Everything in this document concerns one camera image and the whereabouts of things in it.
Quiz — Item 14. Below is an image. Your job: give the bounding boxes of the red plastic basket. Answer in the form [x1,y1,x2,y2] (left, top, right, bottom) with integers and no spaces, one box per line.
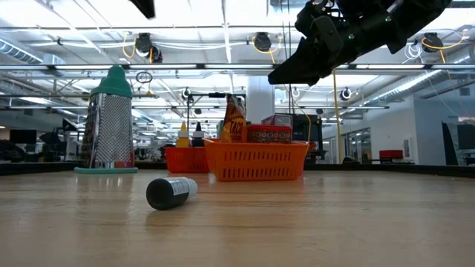
[165,146,211,174]

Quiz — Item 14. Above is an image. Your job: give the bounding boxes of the straight yellow cable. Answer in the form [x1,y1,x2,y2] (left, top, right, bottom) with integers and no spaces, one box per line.
[332,68,343,164]

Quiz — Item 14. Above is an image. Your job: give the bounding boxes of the red bin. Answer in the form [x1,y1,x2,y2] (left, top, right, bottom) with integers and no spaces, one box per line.
[379,149,404,160]

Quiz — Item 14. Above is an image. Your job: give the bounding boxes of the black monitor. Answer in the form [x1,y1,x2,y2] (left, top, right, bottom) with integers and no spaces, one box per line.
[441,120,475,166]

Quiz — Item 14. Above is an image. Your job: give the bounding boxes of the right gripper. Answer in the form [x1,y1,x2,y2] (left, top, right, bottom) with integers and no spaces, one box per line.
[267,0,390,86]

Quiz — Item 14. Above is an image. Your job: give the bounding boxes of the black squeeze bottle white collar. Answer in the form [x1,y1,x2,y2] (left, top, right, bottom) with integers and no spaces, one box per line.
[191,121,206,148]

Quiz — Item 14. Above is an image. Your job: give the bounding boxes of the metal box grater teal handle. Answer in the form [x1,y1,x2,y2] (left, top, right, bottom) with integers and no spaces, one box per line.
[73,65,139,175]

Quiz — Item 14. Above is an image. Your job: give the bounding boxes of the small dark dropper bottle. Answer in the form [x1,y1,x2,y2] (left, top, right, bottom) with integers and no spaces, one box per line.
[145,177,198,211]

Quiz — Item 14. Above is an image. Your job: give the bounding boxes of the brown taco seasoning packet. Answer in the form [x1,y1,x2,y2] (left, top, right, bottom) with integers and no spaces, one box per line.
[220,94,249,144]

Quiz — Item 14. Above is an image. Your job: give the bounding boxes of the red-lidded spice jar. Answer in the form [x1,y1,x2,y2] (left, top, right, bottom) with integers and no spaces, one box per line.
[246,124,293,145]

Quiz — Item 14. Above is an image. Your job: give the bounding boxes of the black stand with crossbar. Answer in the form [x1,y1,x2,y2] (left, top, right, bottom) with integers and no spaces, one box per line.
[181,88,246,148]

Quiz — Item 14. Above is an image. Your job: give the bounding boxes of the pink Raisin Bran box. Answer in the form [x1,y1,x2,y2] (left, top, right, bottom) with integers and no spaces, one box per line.
[261,113,294,129]

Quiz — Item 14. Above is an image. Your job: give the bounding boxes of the black ring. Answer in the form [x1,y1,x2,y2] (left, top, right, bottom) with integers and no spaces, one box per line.
[135,70,154,85]

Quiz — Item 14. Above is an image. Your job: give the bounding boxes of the orange plastic basket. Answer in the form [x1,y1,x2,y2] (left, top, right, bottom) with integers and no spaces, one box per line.
[203,137,309,182]

